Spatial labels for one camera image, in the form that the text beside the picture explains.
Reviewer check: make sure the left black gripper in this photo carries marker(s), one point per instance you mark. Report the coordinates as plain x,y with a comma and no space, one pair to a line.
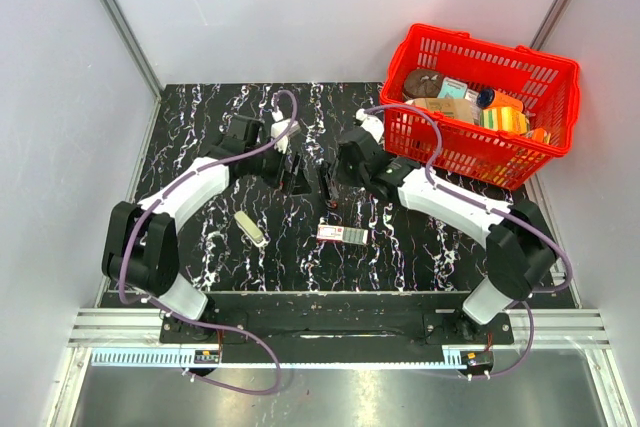
290,181

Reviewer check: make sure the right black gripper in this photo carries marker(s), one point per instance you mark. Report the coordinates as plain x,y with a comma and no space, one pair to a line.
341,171

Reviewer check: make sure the beige white stapler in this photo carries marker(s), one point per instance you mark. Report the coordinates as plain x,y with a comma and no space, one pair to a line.
250,229

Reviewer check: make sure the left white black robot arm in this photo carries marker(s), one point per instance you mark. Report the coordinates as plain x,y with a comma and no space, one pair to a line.
141,248

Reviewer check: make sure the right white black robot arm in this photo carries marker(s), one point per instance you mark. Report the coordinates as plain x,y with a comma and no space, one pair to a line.
517,242

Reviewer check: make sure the red white staple box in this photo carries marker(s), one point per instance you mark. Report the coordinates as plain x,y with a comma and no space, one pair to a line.
328,232

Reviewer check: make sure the brown round item in basket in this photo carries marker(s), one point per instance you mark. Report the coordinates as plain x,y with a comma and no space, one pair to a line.
422,83

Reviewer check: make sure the teal small box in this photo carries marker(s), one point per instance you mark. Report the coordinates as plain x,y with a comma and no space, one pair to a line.
452,89

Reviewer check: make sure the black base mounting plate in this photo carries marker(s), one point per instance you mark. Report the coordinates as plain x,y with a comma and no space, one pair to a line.
433,317

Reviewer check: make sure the brown cardboard box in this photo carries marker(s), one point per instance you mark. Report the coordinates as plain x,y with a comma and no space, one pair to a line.
457,109

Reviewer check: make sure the orange bottle dark cap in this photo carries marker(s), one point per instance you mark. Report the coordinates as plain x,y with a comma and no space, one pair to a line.
492,98

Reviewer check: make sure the green orange striped package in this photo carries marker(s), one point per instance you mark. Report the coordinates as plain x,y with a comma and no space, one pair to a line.
506,119

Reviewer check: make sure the red plastic shopping basket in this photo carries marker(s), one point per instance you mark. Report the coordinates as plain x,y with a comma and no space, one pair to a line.
548,86

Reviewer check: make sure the orange small package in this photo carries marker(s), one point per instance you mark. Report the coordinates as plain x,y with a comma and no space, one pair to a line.
539,135

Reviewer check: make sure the white toothed strip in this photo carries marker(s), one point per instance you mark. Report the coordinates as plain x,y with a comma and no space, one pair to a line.
246,357

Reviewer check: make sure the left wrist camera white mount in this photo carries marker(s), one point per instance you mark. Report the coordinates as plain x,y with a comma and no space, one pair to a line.
283,129

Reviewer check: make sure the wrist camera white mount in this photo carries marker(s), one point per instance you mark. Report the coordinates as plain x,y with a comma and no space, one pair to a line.
370,123
283,129

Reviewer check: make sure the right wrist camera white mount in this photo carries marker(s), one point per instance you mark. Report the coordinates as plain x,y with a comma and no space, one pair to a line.
370,123

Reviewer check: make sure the aluminium frame rail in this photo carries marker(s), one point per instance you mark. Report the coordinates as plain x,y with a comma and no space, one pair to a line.
550,329

